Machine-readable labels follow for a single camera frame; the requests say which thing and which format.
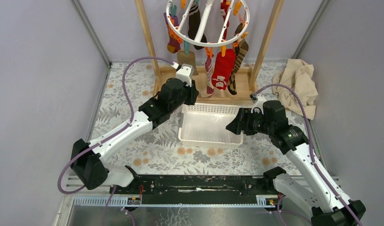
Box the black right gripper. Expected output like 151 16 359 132
225 107 273 136

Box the tan brown sock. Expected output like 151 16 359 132
176 49 199 76

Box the red santa bear sock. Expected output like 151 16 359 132
211 48 236 90

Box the brown argyle sock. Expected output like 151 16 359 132
227 39 249 95

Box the beige maroon toe sock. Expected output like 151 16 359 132
200 57 215 98

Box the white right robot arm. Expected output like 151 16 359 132
226 100 366 226

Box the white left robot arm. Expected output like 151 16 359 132
70 78 199 194

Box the wooden hanger stand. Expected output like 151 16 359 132
135 0 283 104

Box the white round clip hanger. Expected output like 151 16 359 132
165 0 250 48

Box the white plastic basket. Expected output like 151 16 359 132
178 103 244 149

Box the orange clothes peg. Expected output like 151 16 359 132
220 45 226 57
167 24 183 44
205 47 213 59

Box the teal clothes peg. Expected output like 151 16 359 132
183 40 190 55

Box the purple orange striped sock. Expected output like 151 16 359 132
163 13 181 54

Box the beige crumpled cloth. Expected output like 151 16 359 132
272 59 318 120

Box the dark brown sock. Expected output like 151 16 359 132
188 0 201 40

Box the brown beige striped sock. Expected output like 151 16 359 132
234 23 244 38

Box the small red sock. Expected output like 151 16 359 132
220 0 230 40

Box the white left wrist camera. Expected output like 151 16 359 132
172 62 194 87

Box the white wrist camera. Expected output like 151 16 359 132
250 94 267 113
172 62 194 87

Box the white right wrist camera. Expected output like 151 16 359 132
250 94 267 113

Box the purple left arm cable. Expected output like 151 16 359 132
57 57 176 195

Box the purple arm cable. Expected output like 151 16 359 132
57 57 176 195
254 83 364 226

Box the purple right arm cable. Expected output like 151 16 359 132
254 83 364 226

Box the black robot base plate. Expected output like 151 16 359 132
110 175 280 199

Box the grey cable duct rail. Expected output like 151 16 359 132
74 195 278 208

